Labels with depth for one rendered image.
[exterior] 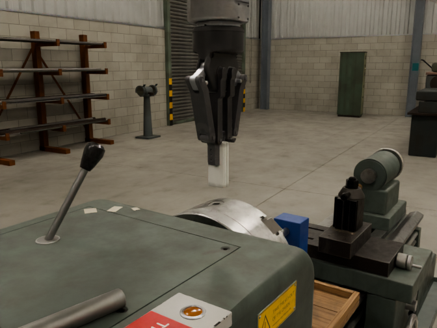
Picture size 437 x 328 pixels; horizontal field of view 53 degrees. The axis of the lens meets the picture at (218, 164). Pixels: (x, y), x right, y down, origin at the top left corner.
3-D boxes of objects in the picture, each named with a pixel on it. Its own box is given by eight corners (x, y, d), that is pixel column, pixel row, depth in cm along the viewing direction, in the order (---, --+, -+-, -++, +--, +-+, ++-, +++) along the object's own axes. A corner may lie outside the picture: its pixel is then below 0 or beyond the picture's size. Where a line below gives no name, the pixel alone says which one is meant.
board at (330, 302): (317, 363, 100) (317, 347, 99) (191, 313, 120) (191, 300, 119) (359, 305, 124) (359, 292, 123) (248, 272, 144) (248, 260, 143)
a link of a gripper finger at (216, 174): (226, 142, 67) (224, 142, 66) (226, 187, 68) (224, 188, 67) (210, 140, 68) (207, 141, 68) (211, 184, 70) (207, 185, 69)
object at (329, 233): (350, 259, 129) (351, 243, 128) (317, 251, 135) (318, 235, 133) (370, 237, 145) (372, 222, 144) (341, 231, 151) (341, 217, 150)
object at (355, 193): (359, 202, 133) (360, 192, 133) (334, 197, 138) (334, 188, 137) (367, 195, 140) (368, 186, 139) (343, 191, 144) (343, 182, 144)
